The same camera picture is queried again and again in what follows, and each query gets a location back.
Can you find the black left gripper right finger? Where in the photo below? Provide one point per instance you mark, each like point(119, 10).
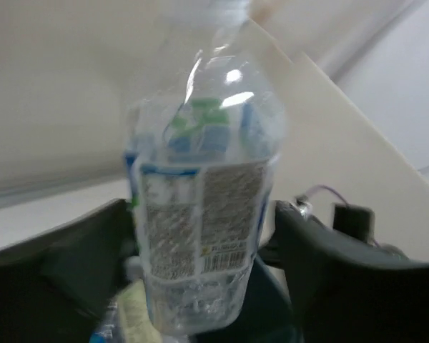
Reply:
point(343, 290)

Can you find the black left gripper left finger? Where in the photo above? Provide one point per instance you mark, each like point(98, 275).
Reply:
point(57, 286)

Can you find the clear bottle white blue label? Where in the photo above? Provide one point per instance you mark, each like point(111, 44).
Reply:
point(204, 129)

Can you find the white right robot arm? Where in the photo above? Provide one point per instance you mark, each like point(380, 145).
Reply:
point(358, 222)

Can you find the dark green plastic bin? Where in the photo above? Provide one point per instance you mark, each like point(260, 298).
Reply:
point(266, 314)

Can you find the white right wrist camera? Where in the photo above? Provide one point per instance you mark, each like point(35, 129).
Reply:
point(303, 206)

